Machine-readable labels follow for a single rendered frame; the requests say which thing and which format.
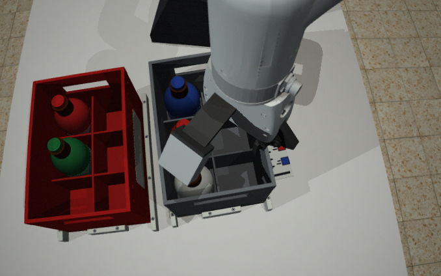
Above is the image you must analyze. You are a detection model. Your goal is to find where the white paper pick list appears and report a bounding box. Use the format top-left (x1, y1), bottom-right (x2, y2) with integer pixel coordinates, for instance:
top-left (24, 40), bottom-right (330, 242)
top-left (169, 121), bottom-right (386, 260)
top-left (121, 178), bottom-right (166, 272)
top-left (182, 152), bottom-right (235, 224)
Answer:
top-left (268, 145), bottom-right (294, 180)

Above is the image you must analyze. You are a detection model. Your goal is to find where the red bottle crate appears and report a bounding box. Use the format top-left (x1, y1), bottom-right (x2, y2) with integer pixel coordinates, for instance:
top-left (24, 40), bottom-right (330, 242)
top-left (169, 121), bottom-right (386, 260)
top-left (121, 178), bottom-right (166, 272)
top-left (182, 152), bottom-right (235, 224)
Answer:
top-left (24, 67), bottom-right (151, 232)

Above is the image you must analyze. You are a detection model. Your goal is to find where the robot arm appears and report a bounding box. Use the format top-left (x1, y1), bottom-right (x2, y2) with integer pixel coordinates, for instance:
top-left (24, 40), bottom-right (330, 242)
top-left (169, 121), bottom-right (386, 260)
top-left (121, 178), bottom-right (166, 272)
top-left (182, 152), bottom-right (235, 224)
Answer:
top-left (158, 0), bottom-right (343, 186)

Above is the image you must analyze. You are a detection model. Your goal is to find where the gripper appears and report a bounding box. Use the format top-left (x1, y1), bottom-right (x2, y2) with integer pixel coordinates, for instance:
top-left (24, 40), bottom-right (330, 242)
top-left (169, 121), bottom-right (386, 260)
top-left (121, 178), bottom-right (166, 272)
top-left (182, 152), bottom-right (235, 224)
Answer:
top-left (194, 56), bottom-right (299, 154)

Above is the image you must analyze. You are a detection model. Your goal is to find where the blue bottle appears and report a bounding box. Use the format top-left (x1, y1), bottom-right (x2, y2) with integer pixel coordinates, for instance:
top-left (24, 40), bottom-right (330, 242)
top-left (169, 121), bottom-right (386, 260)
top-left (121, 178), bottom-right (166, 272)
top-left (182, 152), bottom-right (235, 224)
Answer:
top-left (164, 76), bottom-right (201, 120)

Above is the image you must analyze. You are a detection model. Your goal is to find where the green bottle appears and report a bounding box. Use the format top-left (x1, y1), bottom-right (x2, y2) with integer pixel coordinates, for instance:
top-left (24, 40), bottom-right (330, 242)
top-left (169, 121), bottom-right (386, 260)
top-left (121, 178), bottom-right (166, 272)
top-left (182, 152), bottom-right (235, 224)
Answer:
top-left (47, 137), bottom-right (92, 177)

